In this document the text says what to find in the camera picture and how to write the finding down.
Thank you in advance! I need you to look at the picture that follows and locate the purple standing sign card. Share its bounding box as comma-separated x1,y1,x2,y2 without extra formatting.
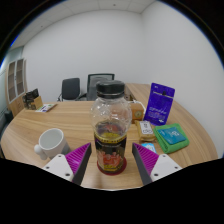
143,82,176,127

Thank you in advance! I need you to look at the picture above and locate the grey mesh office chair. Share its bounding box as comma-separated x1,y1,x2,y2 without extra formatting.
75,73,116,102

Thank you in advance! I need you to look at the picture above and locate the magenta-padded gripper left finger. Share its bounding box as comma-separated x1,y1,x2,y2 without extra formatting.
40,142,93,185

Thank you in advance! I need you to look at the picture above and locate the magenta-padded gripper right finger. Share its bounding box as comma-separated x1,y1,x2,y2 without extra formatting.
131,142,184,185

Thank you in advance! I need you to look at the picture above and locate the wooden side desk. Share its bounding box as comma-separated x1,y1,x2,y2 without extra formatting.
123,83,153,104

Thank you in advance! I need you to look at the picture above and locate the clear bottle with black cap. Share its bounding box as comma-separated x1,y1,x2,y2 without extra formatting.
89,79,133,174

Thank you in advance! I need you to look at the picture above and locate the white and green booklet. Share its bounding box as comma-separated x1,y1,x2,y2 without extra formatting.
34,103,58,113

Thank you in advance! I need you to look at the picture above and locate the black office chair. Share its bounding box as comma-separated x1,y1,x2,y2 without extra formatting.
57,77,82,102

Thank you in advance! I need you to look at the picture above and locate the dark brown cardboard box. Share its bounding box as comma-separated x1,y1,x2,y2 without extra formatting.
21,88,40,110

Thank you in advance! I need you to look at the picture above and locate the white and grey mug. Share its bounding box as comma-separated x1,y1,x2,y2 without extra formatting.
33,128,72,160

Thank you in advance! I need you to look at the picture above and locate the green folded cloth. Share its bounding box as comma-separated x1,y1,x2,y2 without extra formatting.
152,122,191,155

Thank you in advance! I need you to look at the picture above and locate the wooden shelf cabinet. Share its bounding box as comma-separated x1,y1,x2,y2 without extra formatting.
4,58,28,118

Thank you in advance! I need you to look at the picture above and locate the teal flat packet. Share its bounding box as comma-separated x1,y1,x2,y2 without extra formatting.
156,126,186,146

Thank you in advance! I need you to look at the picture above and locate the black armchair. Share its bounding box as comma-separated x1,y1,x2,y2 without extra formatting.
2,109,14,125

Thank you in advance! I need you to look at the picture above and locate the tan snack packet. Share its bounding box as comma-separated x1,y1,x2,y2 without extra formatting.
134,119,157,143

